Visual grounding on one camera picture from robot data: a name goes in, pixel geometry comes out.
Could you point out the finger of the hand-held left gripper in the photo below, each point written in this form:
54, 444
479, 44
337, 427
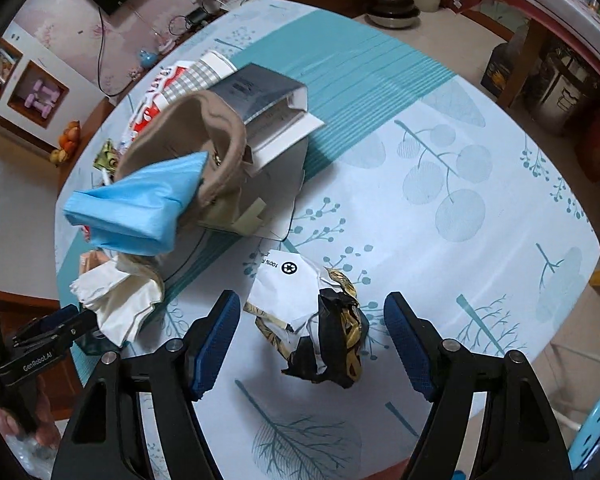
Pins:
55, 325

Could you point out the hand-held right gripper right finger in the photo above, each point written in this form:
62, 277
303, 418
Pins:
409, 345

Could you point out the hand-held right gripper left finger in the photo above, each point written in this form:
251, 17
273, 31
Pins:
219, 342

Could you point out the white tissue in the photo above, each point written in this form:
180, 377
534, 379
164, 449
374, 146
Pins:
120, 305

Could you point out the black gold wrapper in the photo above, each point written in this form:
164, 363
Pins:
330, 330

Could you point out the blue plastic bag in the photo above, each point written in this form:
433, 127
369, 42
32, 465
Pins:
130, 210

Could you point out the grey white carton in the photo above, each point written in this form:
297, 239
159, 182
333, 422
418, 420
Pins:
275, 180

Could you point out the red white checked packaging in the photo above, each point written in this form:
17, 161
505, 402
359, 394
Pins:
155, 105

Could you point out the person's left hand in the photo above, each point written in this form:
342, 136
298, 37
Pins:
10, 422

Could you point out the green snack wrapper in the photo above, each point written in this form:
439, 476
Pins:
106, 156

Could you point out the fruit ornament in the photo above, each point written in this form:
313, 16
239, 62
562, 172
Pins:
67, 140

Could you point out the blue plastic stool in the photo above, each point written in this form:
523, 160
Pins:
597, 430

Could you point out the pink dumbbell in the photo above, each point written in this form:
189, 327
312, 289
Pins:
44, 90
35, 101

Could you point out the table with white cloth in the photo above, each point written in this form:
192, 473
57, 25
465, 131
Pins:
430, 110

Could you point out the small blue ornament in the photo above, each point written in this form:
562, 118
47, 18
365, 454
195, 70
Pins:
147, 58

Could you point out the black yellow box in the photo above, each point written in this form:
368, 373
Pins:
495, 72

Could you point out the stainless steel pot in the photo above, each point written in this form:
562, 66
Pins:
565, 90

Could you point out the wooden side table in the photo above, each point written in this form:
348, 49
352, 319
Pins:
522, 65

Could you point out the picture frame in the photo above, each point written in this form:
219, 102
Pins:
2, 65

